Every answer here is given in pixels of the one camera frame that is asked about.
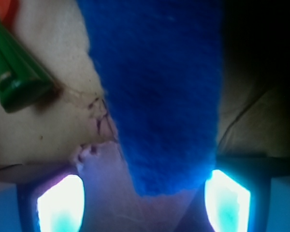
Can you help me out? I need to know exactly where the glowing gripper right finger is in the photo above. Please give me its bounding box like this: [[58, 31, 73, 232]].
[[204, 157, 270, 232]]

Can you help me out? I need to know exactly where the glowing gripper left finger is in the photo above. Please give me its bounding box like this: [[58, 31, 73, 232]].
[[17, 169, 86, 232]]

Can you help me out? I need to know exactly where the orange toy carrot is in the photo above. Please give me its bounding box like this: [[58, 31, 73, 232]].
[[0, 0, 55, 113]]

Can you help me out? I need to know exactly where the brown paper bag bin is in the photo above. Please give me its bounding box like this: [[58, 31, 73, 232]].
[[0, 0, 290, 232]]

